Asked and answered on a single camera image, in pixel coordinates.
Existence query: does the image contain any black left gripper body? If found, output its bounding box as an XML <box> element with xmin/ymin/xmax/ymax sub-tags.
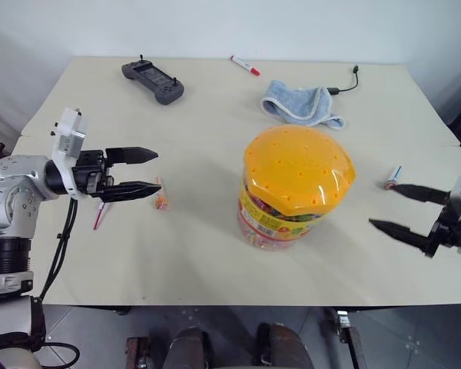
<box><xmin>71</xmin><ymin>148</ymin><xmax>114</xmax><ymax>199</ymax></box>

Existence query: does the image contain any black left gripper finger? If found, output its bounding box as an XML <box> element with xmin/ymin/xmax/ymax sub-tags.
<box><xmin>98</xmin><ymin>182</ymin><xmax>163</xmax><ymax>204</ymax></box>
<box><xmin>104</xmin><ymin>146</ymin><xmax>159</xmax><ymax>167</ymax></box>

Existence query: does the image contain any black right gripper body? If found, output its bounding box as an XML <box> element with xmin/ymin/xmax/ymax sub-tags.
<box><xmin>424</xmin><ymin>205</ymin><xmax>461</xmax><ymax>258</ymax></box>

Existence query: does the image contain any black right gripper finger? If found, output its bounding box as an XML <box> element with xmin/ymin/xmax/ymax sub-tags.
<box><xmin>392</xmin><ymin>183</ymin><xmax>452</xmax><ymax>205</ymax></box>
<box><xmin>368</xmin><ymin>218</ymin><xmax>433</xmax><ymax>253</ymax></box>

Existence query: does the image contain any lollipop jar with orange lid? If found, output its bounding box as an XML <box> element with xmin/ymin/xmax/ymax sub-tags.
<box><xmin>236</xmin><ymin>123</ymin><xmax>357</xmax><ymax>251</ymax></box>

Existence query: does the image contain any orange wrapped lollipop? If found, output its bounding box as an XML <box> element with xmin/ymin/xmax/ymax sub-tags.
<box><xmin>153</xmin><ymin>175</ymin><xmax>169</xmax><ymax>211</ymax></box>

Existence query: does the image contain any grey game controller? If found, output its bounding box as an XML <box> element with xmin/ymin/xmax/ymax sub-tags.
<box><xmin>121</xmin><ymin>55</ymin><xmax>185</xmax><ymax>105</ymax></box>

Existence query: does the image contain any red and white marker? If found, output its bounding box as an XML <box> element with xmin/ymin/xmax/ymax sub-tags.
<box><xmin>230</xmin><ymin>55</ymin><xmax>261</xmax><ymax>78</ymax></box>

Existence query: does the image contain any blue folded cloth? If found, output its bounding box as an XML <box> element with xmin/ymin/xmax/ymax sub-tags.
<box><xmin>261</xmin><ymin>79</ymin><xmax>347</xmax><ymax>129</ymax></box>

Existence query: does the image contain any dark rounded robot foot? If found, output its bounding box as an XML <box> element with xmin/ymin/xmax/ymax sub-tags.
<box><xmin>256</xmin><ymin>322</ymin><xmax>315</xmax><ymax>369</ymax></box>
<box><xmin>169</xmin><ymin>326</ymin><xmax>213</xmax><ymax>369</ymax></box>

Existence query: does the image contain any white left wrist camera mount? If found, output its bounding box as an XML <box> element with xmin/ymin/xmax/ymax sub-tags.
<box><xmin>49</xmin><ymin>106</ymin><xmax>89</xmax><ymax>200</ymax></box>

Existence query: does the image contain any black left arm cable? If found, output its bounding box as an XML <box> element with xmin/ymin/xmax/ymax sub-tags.
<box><xmin>37</xmin><ymin>196</ymin><xmax>80</xmax><ymax>301</ymax></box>

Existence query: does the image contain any black table leg bracket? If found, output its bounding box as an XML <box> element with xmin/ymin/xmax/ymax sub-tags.
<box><xmin>322</xmin><ymin>307</ymin><xmax>368</xmax><ymax>369</ymax></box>

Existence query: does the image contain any black usb cable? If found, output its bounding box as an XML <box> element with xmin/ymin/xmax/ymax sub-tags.
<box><xmin>327</xmin><ymin>65</ymin><xmax>360</xmax><ymax>95</ymax></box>

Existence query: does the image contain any rusty metal base plate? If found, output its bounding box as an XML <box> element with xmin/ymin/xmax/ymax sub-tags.
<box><xmin>124</xmin><ymin>336</ymin><xmax>154</xmax><ymax>369</ymax></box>

